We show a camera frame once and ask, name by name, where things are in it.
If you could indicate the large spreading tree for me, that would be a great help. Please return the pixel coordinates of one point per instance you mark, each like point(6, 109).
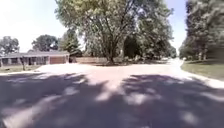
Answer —
point(110, 50)

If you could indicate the grey asphalt road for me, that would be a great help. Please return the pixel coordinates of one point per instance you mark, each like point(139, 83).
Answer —
point(110, 110)

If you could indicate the conical green tree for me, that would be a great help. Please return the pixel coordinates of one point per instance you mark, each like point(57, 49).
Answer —
point(70, 41)

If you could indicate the low house with brown garage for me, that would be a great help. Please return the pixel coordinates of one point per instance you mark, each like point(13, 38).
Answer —
point(56, 60)

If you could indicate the round distant tree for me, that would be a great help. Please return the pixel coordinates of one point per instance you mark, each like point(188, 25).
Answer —
point(8, 45)
point(45, 42)

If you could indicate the pale concrete kerb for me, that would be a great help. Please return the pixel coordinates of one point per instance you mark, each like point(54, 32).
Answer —
point(206, 80)

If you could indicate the green grass lawn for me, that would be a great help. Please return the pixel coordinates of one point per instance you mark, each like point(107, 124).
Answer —
point(210, 69)

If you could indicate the group of tall trees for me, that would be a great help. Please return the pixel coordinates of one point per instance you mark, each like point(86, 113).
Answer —
point(203, 26)

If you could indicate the grass verge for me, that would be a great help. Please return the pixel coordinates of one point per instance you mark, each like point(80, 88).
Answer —
point(13, 69)

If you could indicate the low brown wall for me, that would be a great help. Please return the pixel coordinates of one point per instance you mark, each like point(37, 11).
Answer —
point(88, 60)

